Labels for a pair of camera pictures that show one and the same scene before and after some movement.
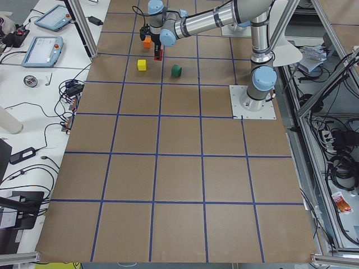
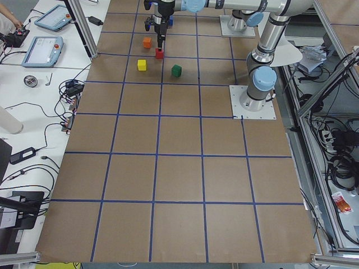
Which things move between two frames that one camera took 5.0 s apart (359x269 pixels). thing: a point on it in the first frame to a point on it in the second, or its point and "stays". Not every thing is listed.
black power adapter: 18,157 stays
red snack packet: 341,204 stays
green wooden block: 176,70 stays
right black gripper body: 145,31 to 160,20
